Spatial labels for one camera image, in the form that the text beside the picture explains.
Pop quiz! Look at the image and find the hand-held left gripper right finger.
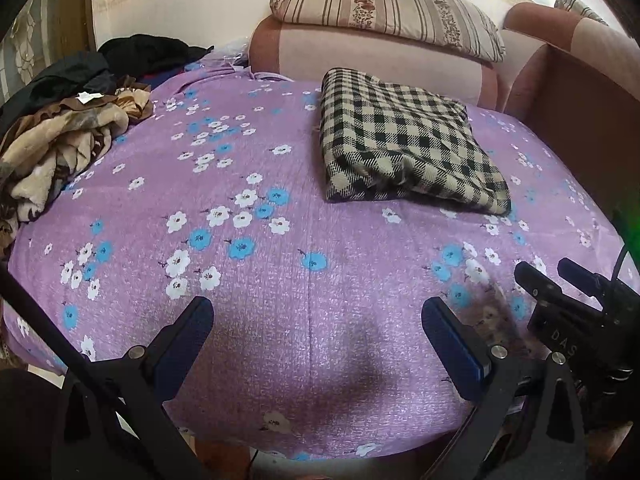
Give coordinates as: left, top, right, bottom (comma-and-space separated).
421, 296, 586, 480

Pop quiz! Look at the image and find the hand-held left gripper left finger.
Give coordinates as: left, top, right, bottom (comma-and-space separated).
50, 296, 216, 480

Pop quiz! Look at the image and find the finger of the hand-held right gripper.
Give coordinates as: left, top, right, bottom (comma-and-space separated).
514, 261, 557, 307
557, 257, 610, 297

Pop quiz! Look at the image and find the black beige checked coat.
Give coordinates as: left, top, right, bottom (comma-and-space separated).
318, 67, 512, 216

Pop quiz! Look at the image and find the purple floral bedsheet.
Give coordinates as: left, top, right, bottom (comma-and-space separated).
2, 57, 628, 461

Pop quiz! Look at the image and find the brown wooden board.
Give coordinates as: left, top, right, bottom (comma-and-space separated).
520, 42, 640, 201

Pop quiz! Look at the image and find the beige brown patterned cloth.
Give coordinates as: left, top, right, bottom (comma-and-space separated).
0, 76, 153, 261

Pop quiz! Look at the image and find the pink padded cushion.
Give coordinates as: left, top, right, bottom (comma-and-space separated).
502, 2, 640, 111
248, 15, 501, 111

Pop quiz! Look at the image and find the blue and red cloth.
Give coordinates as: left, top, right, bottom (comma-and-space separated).
142, 62, 193, 85

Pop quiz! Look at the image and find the small striped pillow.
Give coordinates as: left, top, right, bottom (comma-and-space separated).
554, 0, 608, 26

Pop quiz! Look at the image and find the white fringed cloth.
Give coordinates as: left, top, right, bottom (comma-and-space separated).
207, 41, 252, 69

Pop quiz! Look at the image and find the black garment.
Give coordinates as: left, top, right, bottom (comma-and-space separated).
97, 34, 215, 78

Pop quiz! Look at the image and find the dark grey garment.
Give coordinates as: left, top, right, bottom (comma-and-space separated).
0, 52, 118, 133

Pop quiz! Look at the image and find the large striped floral pillow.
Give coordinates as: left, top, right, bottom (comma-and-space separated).
270, 0, 506, 63

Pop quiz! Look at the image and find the wooden door with patterned panel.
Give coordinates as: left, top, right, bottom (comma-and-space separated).
0, 0, 96, 106

